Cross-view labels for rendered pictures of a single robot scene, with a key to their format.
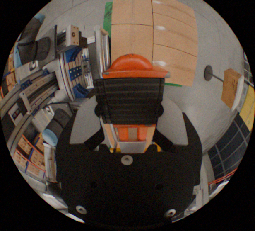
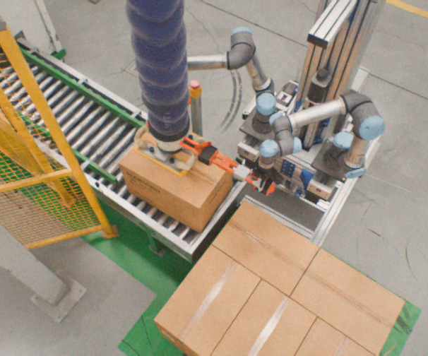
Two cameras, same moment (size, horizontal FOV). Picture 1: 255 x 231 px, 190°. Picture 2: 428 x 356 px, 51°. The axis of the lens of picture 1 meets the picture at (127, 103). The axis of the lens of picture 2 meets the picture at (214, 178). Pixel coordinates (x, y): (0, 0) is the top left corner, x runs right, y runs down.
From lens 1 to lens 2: 226 cm
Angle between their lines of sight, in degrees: 27
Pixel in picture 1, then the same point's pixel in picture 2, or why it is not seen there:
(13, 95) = not seen: hidden behind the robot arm
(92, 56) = (296, 205)
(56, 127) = (264, 119)
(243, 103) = not seen: outside the picture
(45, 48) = (328, 162)
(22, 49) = (337, 150)
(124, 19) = (318, 267)
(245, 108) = not seen: outside the picture
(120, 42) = (286, 240)
